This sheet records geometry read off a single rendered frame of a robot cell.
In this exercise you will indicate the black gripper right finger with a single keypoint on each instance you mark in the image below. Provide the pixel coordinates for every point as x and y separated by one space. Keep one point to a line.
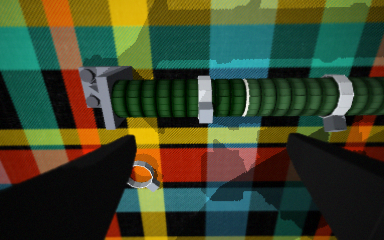
346 186

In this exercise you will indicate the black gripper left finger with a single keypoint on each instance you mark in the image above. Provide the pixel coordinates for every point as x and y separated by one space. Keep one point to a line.
74 201

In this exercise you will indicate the white clamp band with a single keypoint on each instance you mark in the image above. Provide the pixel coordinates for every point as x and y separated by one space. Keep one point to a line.
336 122
152 184
205 111

